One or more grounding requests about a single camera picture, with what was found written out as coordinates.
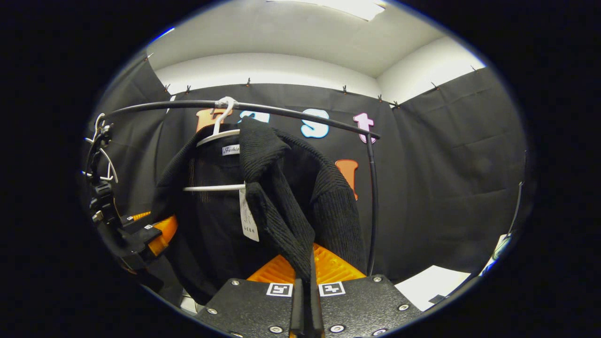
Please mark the row of small cloth clips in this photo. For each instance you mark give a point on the row of small cloth clips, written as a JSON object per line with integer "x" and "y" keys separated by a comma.
{"x": 247, "y": 82}

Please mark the black backdrop cloth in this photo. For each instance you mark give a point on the black backdrop cloth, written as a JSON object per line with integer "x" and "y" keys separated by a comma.
{"x": 446, "y": 188}

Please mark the black knit jacket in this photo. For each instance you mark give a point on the black knit jacket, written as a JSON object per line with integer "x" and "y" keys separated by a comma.
{"x": 291, "y": 188}

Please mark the white paper sheet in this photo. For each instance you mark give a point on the white paper sheet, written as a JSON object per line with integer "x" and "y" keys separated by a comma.
{"x": 432, "y": 284}

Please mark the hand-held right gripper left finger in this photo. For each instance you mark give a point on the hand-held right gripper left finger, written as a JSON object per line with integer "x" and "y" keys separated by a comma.
{"x": 298, "y": 314}

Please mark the white plastic hanger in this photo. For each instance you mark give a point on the white plastic hanger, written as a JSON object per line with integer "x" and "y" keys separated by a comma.
{"x": 112, "y": 171}
{"x": 211, "y": 188}

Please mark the white paper hang tag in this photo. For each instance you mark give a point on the white paper hang tag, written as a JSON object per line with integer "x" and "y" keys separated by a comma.
{"x": 248, "y": 220}

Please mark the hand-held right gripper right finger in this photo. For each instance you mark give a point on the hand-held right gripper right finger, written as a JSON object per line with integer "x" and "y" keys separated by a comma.
{"x": 315, "y": 310}

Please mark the black clothes rack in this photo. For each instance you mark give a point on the black clothes rack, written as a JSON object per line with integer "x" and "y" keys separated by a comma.
{"x": 373, "y": 202}

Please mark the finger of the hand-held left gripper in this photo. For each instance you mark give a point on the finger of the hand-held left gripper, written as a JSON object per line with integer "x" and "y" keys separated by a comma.
{"x": 136, "y": 218}
{"x": 164, "y": 232}

